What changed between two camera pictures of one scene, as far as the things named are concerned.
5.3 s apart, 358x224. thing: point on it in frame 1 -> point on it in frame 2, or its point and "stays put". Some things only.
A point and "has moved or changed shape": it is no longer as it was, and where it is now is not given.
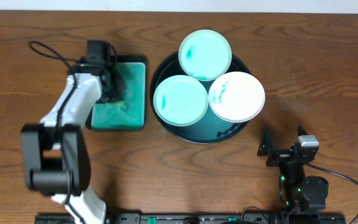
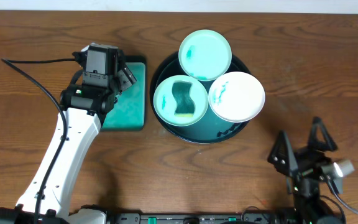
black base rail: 202,218 stays put
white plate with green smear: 236,97 stays put
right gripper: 283,156 -> 303,160
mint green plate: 205,55 stays put
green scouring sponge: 112,88 has moved or changed shape
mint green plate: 180,100 stays put
